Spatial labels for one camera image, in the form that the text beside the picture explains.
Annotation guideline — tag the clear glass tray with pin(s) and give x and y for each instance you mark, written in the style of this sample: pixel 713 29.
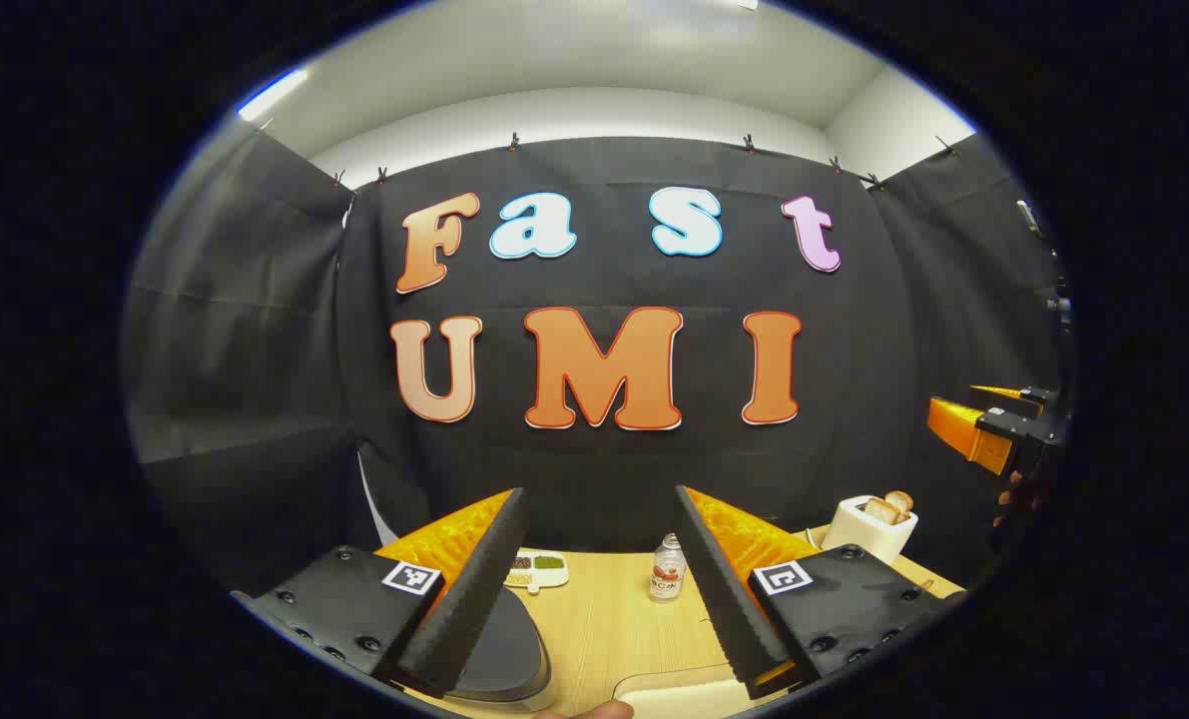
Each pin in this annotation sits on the clear glass tray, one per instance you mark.
pixel 674 697

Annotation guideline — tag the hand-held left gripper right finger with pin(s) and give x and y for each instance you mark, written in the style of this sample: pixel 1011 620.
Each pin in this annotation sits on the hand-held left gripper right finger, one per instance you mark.
pixel 724 599

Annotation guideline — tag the black silver rice cooker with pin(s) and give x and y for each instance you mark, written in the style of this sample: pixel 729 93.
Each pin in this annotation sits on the black silver rice cooker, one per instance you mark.
pixel 504 649

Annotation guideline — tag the clear plastic drink bottle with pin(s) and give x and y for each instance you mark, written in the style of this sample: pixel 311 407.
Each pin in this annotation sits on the clear plastic drink bottle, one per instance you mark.
pixel 668 579

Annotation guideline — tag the black backdrop cloth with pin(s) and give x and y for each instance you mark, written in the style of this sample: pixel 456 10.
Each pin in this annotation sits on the black backdrop cloth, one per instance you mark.
pixel 854 350

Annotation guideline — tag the toast bread slice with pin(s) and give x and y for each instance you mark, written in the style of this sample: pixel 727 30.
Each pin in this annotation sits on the toast bread slice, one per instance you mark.
pixel 880 511
pixel 900 500

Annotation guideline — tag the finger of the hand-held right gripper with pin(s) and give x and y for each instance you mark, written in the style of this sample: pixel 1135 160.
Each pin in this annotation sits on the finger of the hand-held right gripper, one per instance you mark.
pixel 1003 396
pixel 963 429

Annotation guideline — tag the white toaster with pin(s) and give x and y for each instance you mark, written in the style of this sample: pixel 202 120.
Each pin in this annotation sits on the white toaster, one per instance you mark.
pixel 869 539

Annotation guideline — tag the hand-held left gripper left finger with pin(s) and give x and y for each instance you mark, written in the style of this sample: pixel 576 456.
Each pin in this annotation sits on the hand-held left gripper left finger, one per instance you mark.
pixel 474 599

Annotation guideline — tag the white divided seasoning dish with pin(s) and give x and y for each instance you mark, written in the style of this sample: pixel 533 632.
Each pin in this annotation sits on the white divided seasoning dish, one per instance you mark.
pixel 544 571

